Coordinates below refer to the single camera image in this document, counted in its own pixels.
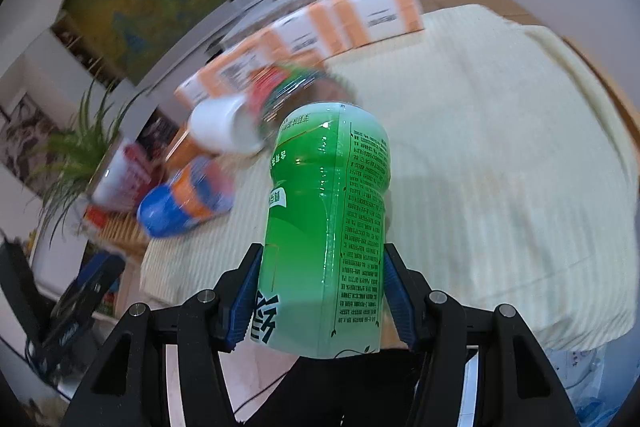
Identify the green plastic cup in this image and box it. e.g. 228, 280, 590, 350
250, 102, 390, 359

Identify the white plastic cup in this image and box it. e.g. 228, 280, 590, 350
188, 93, 264, 155

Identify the red green label clear cup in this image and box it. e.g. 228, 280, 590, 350
248, 62, 357, 147

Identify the wooden slatted tray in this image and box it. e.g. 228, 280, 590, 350
82, 205, 150, 262

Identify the green potted plant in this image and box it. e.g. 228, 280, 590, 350
27, 80, 150, 242

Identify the red white plant pot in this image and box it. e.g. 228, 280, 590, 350
87, 138, 162, 212

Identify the striped yellow tablecloth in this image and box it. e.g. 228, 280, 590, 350
141, 5, 639, 350

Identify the black bag on floor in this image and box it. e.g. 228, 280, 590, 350
136, 109, 179, 160

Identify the orange tissue pack barcode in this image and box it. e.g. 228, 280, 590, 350
214, 28, 290, 91

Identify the orange tissue pack far left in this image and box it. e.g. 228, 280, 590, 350
174, 56, 235, 109

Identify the orange tissue pack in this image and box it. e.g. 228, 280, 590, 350
330, 0, 424, 48
174, 56, 235, 109
270, 0, 349, 58

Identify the white patterned low table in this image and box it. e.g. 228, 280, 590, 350
219, 0, 369, 48

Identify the orange tissue pack far right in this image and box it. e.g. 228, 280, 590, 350
330, 0, 424, 48

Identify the ink painting wall scroll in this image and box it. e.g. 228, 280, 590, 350
1, 94, 58, 197

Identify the wooden wall shelf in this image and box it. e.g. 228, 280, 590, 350
51, 12, 124, 93

